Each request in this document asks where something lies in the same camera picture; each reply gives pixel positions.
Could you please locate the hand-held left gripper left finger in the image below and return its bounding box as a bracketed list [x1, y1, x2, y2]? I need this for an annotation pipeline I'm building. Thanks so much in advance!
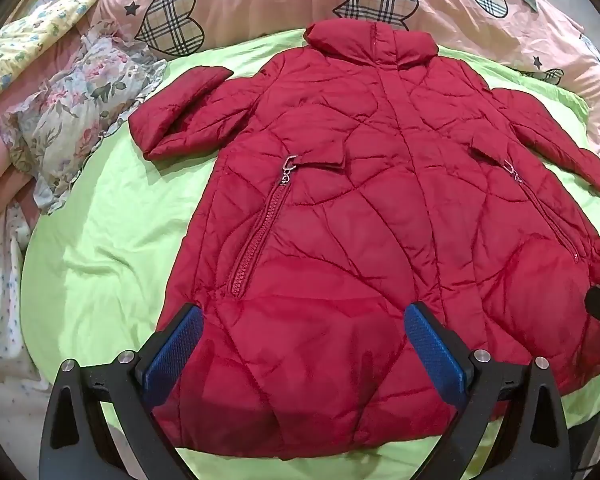
[40, 303, 203, 480]

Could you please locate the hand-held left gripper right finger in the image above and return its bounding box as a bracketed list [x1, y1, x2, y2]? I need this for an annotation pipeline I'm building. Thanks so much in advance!
[404, 301, 588, 480]

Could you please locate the red quilted coat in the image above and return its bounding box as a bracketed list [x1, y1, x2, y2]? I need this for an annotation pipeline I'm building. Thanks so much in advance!
[128, 20, 600, 463]

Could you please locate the green bed sheet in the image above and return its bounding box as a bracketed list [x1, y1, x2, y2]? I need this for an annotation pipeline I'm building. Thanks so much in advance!
[20, 27, 600, 480]

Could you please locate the white dotted sheet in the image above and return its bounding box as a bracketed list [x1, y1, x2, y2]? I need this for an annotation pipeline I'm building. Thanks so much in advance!
[0, 200, 56, 461]

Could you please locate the white floral ruffled cloth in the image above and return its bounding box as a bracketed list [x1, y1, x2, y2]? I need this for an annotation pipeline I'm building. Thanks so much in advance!
[0, 22, 168, 216]

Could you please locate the yellow floral quilt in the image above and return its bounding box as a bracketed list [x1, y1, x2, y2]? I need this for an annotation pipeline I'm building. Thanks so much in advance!
[0, 0, 118, 116]

